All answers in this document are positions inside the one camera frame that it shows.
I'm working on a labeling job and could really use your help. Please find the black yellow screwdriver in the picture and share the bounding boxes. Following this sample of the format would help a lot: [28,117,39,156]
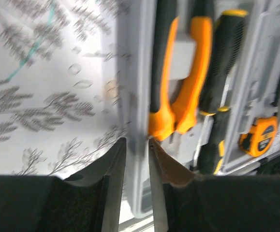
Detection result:
[199,9,248,116]
[198,77,231,174]

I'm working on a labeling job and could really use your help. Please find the orange handled pliers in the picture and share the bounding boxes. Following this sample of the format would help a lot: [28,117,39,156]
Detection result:
[148,0,215,142]

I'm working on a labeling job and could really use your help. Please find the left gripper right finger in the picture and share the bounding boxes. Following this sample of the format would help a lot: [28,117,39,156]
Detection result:
[148,139,280,232]

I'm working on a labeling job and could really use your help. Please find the grey plastic tool case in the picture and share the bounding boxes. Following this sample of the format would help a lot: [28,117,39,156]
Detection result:
[116,0,280,218]

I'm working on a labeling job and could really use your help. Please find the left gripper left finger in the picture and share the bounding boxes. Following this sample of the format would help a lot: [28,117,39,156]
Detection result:
[0,137,126,232]

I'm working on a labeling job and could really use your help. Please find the orange tape measure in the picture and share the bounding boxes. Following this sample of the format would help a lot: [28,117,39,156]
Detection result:
[239,116,278,157]

